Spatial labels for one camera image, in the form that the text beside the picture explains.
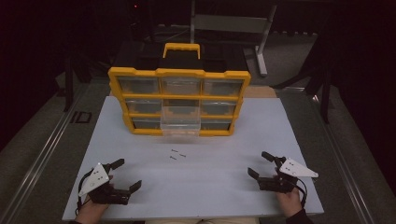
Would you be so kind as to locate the clear plastic pulled-out drawer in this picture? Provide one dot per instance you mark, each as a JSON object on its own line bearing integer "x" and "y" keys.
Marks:
{"x": 180, "y": 128}

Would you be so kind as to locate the black stand post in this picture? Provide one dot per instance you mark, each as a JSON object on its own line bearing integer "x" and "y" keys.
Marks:
{"x": 68, "y": 84}

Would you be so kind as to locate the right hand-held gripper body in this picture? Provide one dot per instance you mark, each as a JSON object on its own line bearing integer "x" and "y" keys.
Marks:
{"x": 295, "y": 169}

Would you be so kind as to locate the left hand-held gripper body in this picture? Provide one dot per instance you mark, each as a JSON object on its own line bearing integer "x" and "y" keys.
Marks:
{"x": 95, "y": 182}

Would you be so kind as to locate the person's left hand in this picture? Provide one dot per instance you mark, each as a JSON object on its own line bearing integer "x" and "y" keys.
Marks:
{"x": 90, "y": 213}

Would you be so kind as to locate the yellow and black drawer organizer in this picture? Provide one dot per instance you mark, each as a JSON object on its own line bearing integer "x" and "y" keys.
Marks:
{"x": 180, "y": 72}

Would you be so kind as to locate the wooden board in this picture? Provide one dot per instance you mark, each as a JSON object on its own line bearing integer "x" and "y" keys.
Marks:
{"x": 261, "y": 92}

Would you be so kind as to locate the grid of closed clear drawers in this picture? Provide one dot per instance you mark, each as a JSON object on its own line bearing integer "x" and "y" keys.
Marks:
{"x": 138, "y": 84}

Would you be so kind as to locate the black stand legs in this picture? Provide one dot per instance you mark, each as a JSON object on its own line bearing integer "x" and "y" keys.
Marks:
{"x": 323, "y": 90}

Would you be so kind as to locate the person's right hand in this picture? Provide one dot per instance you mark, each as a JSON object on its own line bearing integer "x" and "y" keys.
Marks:
{"x": 291, "y": 202}

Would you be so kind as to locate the grey metal stand frame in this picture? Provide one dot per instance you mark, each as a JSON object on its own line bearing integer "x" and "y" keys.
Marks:
{"x": 230, "y": 23}

